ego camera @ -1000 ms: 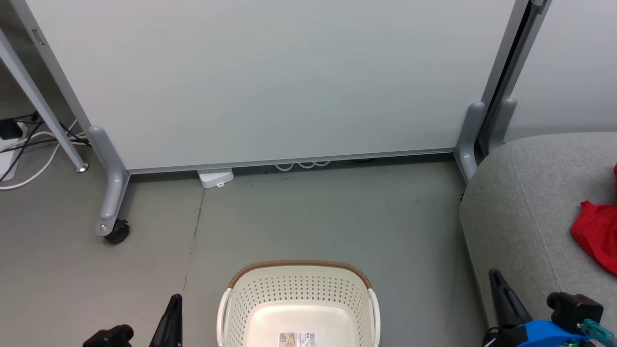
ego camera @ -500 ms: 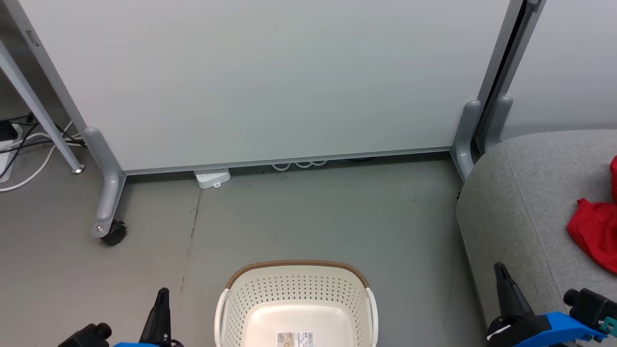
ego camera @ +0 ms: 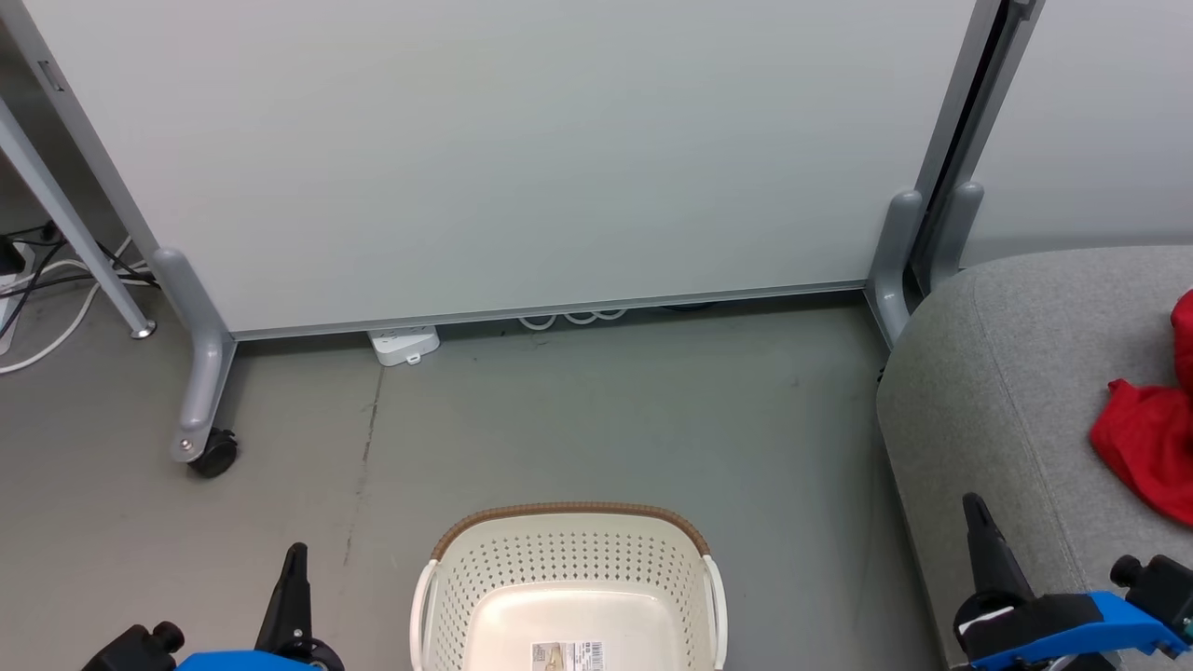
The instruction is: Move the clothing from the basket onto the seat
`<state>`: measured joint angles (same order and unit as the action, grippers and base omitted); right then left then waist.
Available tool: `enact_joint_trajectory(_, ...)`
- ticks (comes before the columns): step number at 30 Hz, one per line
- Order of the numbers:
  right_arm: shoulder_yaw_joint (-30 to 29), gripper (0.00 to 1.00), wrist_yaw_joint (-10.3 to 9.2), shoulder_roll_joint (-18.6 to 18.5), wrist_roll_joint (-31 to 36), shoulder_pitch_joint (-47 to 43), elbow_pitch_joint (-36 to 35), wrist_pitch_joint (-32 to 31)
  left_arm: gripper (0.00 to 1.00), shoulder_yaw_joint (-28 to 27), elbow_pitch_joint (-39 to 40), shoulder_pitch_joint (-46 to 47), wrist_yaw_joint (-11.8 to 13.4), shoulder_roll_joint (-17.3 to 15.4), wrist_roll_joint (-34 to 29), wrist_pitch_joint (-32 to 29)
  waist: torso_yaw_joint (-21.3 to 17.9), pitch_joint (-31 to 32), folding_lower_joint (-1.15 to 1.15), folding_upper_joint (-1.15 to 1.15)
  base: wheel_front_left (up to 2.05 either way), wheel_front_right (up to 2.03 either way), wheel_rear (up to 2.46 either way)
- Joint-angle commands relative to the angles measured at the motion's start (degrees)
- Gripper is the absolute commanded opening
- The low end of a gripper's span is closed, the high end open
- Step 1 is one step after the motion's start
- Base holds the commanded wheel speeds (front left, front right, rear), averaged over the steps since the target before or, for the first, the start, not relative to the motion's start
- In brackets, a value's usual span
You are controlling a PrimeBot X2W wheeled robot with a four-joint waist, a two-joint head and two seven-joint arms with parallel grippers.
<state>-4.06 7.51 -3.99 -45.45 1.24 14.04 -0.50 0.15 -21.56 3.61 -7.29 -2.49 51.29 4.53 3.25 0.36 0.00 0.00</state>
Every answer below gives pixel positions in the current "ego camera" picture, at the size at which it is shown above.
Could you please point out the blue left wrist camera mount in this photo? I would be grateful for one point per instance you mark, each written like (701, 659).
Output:
(242, 663)

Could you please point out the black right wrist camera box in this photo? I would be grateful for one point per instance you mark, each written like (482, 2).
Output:
(1160, 587)

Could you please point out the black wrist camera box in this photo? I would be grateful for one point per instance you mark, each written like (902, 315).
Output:
(130, 650)
(1160, 587)

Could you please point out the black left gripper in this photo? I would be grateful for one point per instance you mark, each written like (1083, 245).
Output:
(322, 657)

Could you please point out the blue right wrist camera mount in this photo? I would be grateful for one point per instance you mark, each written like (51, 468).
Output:
(1118, 629)

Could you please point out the grey fabric sofa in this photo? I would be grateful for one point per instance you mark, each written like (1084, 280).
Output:
(997, 373)

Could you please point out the white power strip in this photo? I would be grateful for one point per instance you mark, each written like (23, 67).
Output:
(403, 345)

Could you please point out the white partition panel behind sofa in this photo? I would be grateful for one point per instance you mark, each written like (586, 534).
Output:
(1100, 121)

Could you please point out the grey metal table leg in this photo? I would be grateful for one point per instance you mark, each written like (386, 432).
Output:
(70, 214)

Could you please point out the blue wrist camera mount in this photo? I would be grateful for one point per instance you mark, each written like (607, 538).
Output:
(1118, 629)
(242, 663)

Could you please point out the wide white partition panel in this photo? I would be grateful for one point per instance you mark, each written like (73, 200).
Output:
(513, 158)

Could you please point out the red garment with white stripes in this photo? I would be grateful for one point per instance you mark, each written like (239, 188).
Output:
(1146, 438)

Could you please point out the cream perforated laundry basket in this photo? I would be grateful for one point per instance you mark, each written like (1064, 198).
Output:
(569, 606)

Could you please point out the paper label with barcode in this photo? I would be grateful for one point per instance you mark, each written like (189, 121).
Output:
(567, 657)

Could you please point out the black caster wheel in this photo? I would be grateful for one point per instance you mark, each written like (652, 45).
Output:
(216, 455)

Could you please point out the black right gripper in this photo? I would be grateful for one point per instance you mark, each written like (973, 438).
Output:
(1035, 620)

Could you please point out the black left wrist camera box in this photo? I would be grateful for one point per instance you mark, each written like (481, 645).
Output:
(130, 650)

